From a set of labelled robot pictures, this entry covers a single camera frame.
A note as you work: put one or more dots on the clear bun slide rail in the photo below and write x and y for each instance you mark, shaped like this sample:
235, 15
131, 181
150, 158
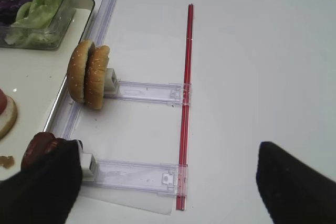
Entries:
171, 94

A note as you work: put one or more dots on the sesame bun top rear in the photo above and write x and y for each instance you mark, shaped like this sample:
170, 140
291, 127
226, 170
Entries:
94, 77

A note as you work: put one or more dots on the purple cabbage leaves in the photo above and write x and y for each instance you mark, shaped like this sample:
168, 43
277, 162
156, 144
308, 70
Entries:
9, 10

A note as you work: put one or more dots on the right clear long rail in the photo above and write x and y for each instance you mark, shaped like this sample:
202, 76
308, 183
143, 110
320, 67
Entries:
65, 111

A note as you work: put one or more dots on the right red strip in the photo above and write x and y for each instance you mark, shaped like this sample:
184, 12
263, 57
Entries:
186, 91

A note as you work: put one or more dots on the brown sauce smear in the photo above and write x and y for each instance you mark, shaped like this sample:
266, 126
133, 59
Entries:
7, 161

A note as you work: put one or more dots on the green lettuce leaves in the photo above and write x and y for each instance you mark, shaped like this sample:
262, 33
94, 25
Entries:
36, 14

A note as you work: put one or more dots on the white patty pusher block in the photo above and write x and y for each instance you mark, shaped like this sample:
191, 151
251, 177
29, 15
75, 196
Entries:
89, 167

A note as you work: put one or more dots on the bottom bun on tray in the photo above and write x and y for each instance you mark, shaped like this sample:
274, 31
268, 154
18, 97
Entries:
8, 116

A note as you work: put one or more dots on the meat patty slice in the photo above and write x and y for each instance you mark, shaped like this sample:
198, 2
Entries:
41, 144

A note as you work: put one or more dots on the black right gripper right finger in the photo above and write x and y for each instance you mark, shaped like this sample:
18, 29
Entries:
291, 191

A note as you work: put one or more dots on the clear plastic salad box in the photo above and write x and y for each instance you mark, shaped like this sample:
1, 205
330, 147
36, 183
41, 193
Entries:
39, 32

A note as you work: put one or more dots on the sesame bun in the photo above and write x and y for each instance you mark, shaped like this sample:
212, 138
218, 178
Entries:
94, 77
77, 68

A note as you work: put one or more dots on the white metal tray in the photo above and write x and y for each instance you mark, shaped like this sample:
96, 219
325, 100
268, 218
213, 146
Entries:
33, 78

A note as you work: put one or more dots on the sesame bun top front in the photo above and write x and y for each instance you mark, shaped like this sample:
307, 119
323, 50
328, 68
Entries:
77, 68

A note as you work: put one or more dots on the white bun pusher block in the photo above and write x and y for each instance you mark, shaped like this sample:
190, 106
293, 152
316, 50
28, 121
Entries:
111, 85

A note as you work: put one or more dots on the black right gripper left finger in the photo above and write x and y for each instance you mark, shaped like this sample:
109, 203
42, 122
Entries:
45, 191

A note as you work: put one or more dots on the clear patty slide rail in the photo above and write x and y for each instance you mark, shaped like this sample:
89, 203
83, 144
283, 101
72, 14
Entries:
163, 179

